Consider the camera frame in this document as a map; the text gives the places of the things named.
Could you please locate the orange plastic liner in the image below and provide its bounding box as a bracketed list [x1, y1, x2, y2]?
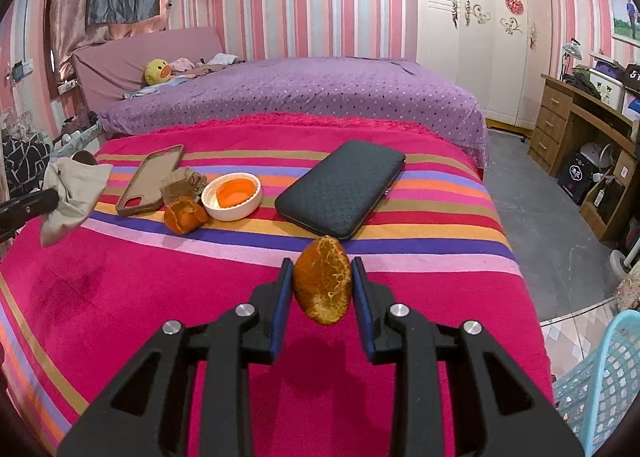
[216, 178, 254, 209]

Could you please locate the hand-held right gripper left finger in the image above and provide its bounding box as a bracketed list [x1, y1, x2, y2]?
[57, 257, 296, 457]

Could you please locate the dark clothing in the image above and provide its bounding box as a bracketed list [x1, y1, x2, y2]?
[565, 71, 603, 99]

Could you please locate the white wardrobe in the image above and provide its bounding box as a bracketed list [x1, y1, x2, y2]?
[415, 0, 551, 128]

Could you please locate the brown phone case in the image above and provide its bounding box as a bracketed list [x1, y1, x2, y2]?
[115, 144, 186, 217]

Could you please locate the light blue plastic basket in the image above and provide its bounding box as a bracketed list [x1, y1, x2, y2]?
[552, 309, 640, 457]

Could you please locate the black gift bag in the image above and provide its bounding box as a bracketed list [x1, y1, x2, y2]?
[557, 150, 596, 205]

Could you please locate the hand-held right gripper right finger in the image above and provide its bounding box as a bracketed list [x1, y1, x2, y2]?
[350, 257, 586, 457]

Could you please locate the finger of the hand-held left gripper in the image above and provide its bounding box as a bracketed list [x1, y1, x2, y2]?
[0, 188, 60, 238]

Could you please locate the wooden desk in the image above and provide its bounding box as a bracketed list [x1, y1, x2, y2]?
[528, 74, 640, 242]

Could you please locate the beige cloth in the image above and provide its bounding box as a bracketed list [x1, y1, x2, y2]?
[40, 154, 113, 249]

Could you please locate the floral curtain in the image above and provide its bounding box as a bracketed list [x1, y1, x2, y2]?
[615, 269, 640, 313]

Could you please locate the pink covered headboard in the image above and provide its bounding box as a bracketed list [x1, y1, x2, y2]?
[71, 26, 226, 113]

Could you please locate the white storage box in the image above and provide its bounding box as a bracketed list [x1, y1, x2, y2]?
[589, 68, 626, 108]

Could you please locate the yellow duck plush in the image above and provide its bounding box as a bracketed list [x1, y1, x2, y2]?
[145, 60, 173, 86]

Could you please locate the purple dotted bedspread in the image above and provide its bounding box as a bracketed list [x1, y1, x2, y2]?
[97, 57, 490, 168]

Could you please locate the dried orange peel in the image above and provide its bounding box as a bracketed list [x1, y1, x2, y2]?
[292, 235, 352, 325]

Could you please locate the pink shiny curtain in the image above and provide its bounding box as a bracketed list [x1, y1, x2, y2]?
[47, 0, 173, 83]

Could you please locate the white pedestal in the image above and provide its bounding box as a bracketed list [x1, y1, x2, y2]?
[610, 249, 633, 283]

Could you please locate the desk lamp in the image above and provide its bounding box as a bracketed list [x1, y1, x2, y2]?
[560, 38, 583, 80]

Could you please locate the white round appliance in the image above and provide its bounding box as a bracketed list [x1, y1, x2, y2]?
[577, 142, 618, 183]

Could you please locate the black woven wallet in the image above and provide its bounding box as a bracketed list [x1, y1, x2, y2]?
[274, 140, 407, 241]

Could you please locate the striped red blanket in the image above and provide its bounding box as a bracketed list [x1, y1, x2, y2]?
[0, 113, 556, 457]

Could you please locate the brown wrapper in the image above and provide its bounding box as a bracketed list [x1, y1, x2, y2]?
[161, 167, 207, 208]

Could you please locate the framed couple photo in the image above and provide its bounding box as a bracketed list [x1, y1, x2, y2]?
[610, 0, 640, 45]

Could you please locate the black patterned cloth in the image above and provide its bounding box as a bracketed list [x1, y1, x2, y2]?
[0, 130, 53, 198]

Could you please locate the white bowl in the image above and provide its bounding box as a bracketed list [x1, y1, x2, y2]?
[201, 173, 262, 222]

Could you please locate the light blue cloth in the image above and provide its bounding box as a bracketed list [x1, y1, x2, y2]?
[124, 80, 183, 99]

